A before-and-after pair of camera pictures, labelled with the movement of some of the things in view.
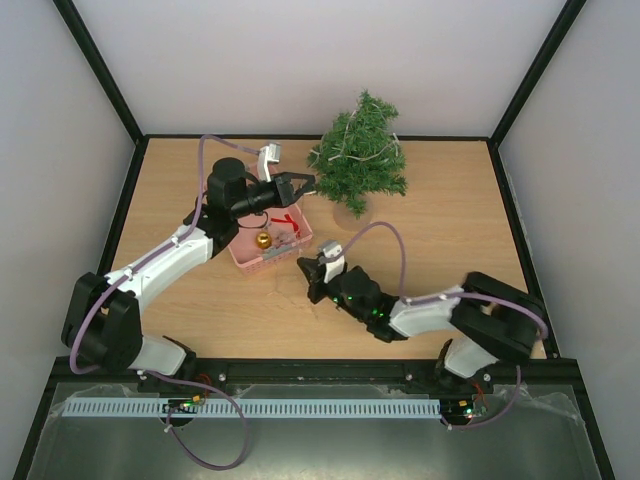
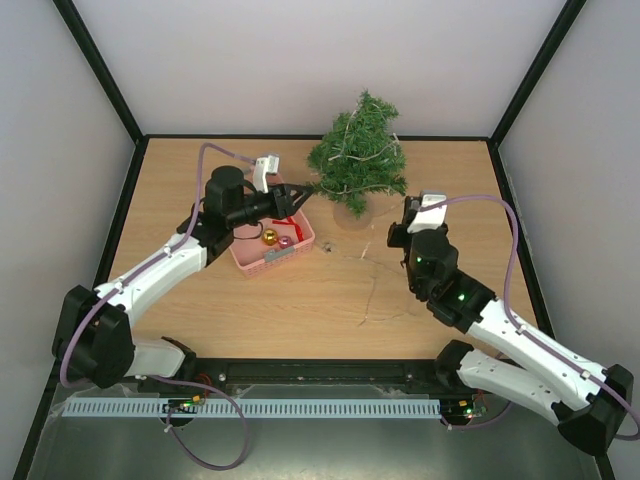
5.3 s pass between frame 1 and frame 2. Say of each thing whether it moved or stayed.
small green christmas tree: stayed
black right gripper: moved
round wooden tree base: stayed
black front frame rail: stayed
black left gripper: moved
